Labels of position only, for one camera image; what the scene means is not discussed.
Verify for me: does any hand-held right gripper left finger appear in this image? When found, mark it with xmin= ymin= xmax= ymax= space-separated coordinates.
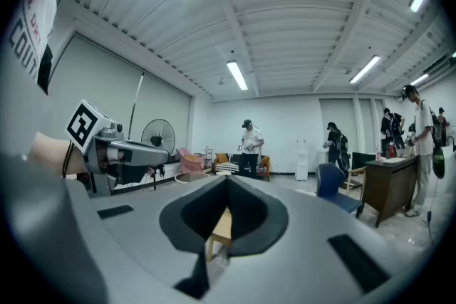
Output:
xmin=66 ymin=175 xmax=231 ymax=304

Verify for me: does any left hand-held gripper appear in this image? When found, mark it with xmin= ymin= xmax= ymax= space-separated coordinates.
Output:
xmin=65 ymin=98 xmax=171 ymax=197

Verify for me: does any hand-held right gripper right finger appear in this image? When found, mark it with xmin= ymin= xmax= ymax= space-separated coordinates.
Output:
xmin=213 ymin=175 xmax=434 ymax=304

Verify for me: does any person's left forearm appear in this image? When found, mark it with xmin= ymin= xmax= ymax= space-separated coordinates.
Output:
xmin=30 ymin=130 xmax=88 ymax=177

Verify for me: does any oval wooden table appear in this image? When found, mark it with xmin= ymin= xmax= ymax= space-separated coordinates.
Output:
xmin=207 ymin=206 xmax=233 ymax=263

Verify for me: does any person's left hand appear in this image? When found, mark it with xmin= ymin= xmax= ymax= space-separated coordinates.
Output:
xmin=96 ymin=147 xmax=126 ymax=171

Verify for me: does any black floor fan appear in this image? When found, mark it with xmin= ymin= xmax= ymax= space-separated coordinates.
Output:
xmin=140 ymin=118 xmax=177 ymax=158

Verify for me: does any pink cloth-covered chair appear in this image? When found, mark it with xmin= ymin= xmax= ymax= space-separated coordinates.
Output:
xmin=175 ymin=147 xmax=206 ymax=174

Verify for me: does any blue chair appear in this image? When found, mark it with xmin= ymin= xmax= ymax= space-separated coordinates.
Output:
xmin=316 ymin=162 xmax=365 ymax=219

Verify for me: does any round white-rimmed glass table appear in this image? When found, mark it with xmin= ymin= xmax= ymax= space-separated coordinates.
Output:
xmin=174 ymin=172 xmax=212 ymax=187

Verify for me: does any white water dispenser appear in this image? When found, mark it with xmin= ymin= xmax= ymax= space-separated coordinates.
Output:
xmin=295 ymin=133 xmax=309 ymax=182

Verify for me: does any wooden armchair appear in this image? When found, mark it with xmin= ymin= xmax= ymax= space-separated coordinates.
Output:
xmin=341 ymin=167 xmax=367 ymax=194

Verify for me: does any black wristband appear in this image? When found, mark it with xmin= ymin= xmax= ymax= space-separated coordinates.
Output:
xmin=61 ymin=141 xmax=75 ymax=179

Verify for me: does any orange sofa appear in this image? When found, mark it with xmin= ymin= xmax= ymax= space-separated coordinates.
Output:
xmin=212 ymin=152 xmax=271 ymax=178

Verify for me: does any dark monitor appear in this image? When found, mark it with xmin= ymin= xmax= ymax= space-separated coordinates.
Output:
xmin=351 ymin=151 xmax=377 ymax=172

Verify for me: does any dark brown wooden desk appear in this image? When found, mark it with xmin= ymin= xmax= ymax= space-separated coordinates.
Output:
xmin=363 ymin=154 xmax=420 ymax=229

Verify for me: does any person's white printed t-shirt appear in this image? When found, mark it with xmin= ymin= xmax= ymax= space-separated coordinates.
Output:
xmin=0 ymin=0 xmax=73 ymax=161

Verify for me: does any black hanging cable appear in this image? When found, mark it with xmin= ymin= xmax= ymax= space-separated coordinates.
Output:
xmin=425 ymin=177 xmax=440 ymax=248

